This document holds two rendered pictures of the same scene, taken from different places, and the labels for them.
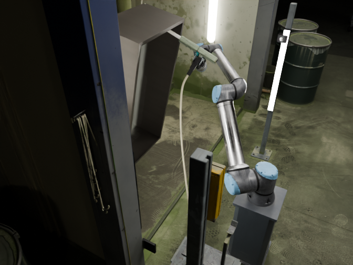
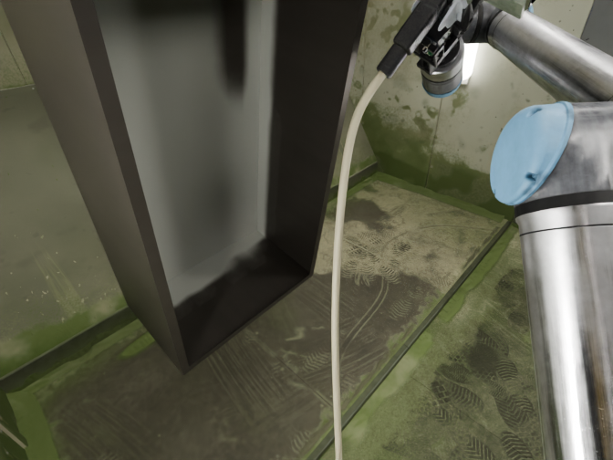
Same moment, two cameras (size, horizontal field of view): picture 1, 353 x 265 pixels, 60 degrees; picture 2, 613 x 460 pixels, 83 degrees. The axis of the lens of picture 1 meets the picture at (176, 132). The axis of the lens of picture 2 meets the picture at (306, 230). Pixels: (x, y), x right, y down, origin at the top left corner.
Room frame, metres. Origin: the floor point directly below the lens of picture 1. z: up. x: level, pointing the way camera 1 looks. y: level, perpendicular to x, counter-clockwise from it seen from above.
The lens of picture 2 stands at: (1.39, -0.13, 1.44)
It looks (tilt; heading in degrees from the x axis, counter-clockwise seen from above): 36 degrees down; 17
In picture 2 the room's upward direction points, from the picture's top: 3 degrees counter-clockwise
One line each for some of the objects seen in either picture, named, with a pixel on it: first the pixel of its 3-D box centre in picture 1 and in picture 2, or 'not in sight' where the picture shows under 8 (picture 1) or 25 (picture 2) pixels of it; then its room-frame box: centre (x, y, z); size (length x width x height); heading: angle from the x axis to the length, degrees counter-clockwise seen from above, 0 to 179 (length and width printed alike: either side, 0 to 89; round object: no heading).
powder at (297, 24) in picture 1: (298, 24); not in sight; (4.67, -1.84, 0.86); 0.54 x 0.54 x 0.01
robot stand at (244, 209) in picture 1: (253, 224); not in sight; (1.48, -0.59, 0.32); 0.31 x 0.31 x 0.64; 61
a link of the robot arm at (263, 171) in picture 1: (263, 177); not in sight; (1.48, -0.58, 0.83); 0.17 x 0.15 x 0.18; 104
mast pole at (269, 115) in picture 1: (274, 90); not in sight; (2.70, -0.98, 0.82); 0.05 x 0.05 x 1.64; 61
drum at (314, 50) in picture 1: (301, 69); not in sight; (4.02, -1.77, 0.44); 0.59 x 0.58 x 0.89; 166
